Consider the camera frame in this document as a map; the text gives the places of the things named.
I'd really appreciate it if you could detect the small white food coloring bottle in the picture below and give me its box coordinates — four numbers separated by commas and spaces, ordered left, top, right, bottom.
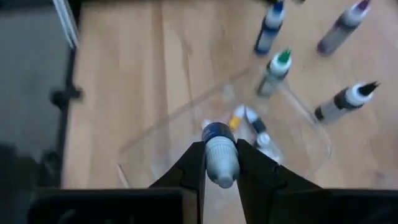
255, 131, 282, 164

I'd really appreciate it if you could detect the silver frame bracket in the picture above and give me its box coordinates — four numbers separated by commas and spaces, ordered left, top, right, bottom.
52, 0, 79, 49

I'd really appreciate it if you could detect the large black food coloring bottle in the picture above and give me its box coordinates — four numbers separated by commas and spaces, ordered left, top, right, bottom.
313, 80, 382, 125

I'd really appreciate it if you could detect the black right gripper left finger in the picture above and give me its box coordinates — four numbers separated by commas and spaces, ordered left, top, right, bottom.
29, 140, 206, 224

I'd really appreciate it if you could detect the small yellow food coloring bottle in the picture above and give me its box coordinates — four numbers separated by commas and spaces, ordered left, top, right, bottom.
228, 105, 247, 132

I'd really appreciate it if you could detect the clear plastic bin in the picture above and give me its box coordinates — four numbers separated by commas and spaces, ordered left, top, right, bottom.
116, 65, 333, 190

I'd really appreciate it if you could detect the black aluminium table frame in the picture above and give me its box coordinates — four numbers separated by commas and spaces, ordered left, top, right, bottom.
37, 0, 85, 190

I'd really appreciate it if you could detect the large purple food coloring bottle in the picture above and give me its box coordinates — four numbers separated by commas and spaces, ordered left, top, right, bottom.
316, 0, 373, 57

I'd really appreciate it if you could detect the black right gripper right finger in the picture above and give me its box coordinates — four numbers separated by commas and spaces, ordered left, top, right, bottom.
238, 139, 398, 224

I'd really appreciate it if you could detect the small black food coloring bottle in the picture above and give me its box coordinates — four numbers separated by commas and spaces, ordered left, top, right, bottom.
244, 107, 267, 134

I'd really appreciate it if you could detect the large green food coloring bottle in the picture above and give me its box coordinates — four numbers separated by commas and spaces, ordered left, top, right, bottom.
256, 48, 293, 98

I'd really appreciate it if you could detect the small blue food coloring bottle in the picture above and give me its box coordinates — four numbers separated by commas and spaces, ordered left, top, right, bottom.
201, 121, 241, 189

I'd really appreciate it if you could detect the large blue food coloring bottle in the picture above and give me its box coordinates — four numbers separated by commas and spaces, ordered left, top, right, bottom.
254, 0, 286, 57

